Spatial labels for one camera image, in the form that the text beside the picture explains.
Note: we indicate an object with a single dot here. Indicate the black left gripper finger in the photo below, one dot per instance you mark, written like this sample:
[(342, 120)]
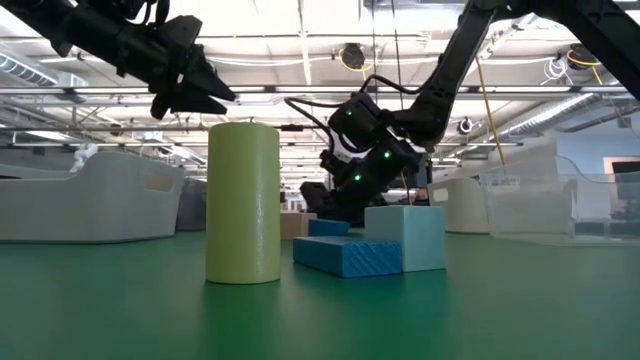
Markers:
[(195, 105), (212, 82)]

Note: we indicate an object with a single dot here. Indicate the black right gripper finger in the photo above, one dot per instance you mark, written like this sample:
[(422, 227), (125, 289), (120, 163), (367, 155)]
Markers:
[(315, 197), (350, 212)]

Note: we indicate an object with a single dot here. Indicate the blue cylinder block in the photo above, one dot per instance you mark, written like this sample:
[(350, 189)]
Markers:
[(327, 228)]

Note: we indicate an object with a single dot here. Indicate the short tan block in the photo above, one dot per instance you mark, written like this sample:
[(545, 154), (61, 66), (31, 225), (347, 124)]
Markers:
[(292, 226)]

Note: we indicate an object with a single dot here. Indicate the yellow cylinder block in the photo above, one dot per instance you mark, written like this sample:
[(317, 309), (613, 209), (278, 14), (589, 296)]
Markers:
[(242, 200)]

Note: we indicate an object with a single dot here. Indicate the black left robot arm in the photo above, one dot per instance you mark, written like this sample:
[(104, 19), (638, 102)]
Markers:
[(75, 25)]

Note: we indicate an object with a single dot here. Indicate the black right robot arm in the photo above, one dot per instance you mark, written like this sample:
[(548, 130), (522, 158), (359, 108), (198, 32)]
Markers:
[(450, 75)]

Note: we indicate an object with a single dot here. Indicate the blue rectangular block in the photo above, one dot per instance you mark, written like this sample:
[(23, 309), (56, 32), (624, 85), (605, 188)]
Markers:
[(345, 257)]

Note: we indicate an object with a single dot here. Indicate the mint cube block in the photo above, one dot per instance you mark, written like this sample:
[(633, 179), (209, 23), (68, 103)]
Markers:
[(420, 240)]

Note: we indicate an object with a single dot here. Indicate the white plastic bin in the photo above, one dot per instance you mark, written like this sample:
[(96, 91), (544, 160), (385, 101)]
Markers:
[(462, 210)]

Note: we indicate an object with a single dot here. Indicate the white crumpled cloth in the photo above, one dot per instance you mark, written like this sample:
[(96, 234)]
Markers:
[(82, 155)]

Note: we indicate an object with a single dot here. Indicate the clear plastic bin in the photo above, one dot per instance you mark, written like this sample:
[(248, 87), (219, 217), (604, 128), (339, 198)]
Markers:
[(550, 220), (75, 205)]

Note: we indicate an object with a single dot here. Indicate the silver ventilation duct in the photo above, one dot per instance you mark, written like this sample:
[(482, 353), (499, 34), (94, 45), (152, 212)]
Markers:
[(560, 112), (25, 70)]

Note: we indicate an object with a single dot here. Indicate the dark wall screen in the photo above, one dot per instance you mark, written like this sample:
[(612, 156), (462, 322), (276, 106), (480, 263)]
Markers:
[(627, 172)]

